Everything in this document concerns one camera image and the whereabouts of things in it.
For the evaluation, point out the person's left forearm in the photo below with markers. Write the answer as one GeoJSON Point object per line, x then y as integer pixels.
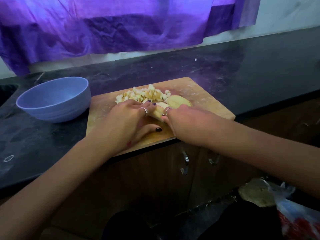
{"type": "Point", "coordinates": [47, 190]}

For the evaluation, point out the rounded potato end piece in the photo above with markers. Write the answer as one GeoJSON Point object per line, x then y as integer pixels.
{"type": "Point", "coordinates": [160, 110]}

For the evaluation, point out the red and white plastic bag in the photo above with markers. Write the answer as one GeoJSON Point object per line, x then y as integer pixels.
{"type": "Point", "coordinates": [300, 215]}

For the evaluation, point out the person's right hand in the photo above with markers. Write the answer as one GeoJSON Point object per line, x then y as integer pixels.
{"type": "Point", "coordinates": [195, 127]}

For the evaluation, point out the pile of diced potato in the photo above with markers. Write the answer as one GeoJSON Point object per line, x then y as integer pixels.
{"type": "Point", "coordinates": [142, 94]}

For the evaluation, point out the person's left hand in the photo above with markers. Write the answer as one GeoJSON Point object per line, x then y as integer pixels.
{"type": "Point", "coordinates": [120, 127]}

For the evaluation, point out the blue bowl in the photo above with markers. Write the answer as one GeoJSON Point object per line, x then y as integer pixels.
{"type": "Point", "coordinates": [52, 100]}

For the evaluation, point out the purple cloth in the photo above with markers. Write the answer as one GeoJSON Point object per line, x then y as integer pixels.
{"type": "Point", "coordinates": [110, 22]}

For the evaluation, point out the potato slice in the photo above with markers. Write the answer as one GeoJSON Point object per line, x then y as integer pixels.
{"type": "Point", "coordinates": [179, 101]}

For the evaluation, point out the wooden cutting board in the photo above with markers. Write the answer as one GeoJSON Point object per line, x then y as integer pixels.
{"type": "Point", "coordinates": [210, 105]}

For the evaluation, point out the dark sink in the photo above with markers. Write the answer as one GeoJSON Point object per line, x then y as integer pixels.
{"type": "Point", "coordinates": [7, 95]}

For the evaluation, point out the person's dark trousers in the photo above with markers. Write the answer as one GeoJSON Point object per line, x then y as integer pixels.
{"type": "Point", "coordinates": [235, 222]}

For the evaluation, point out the white rubber band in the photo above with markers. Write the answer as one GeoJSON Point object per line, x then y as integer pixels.
{"type": "Point", "coordinates": [4, 158]}

